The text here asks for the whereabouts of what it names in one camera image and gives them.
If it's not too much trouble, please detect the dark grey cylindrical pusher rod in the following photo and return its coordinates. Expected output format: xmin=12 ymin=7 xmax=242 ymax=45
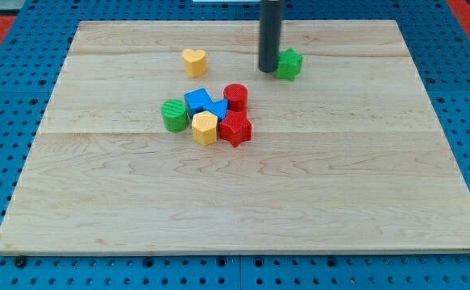
xmin=258 ymin=0 xmax=285 ymax=73

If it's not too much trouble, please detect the green star block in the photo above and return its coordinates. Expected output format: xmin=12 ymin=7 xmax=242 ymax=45
xmin=275 ymin=48 xmax=303 ymax=81

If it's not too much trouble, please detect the red star block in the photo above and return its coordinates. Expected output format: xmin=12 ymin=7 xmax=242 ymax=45
xmin=219 ymin=110 xmax=252 ymax=147

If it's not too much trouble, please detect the red cylinder block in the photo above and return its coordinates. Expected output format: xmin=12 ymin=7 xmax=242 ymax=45
xmin=223 ymin=83 xmax=248 ymax=112

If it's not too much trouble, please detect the yellow heart block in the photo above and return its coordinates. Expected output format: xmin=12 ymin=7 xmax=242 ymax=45
xmin=181 ymin=48 xmax=208 ymax=78

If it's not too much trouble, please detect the blue triangle block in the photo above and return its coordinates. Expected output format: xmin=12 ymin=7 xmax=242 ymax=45
xmin=203 ymin=99 xmax=228 ymax=122

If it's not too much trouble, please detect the blue cube block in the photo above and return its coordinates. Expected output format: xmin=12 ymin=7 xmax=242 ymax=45
xmin=184 ymin=88 xmax=212 ymax=118

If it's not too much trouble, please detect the yellow hexagon block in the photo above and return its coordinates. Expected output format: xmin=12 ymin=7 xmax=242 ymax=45
xmin=192 ymin=111 xmax=218 ymax=146

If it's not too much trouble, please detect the green cylinder block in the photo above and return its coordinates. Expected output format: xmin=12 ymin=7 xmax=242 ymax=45
xmin=160 ymin=99 xmax=189 ymax=133

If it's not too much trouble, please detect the light wooden board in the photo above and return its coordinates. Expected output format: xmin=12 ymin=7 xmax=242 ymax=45
xmin=0 ymin=20 xmax=470 ymax=256

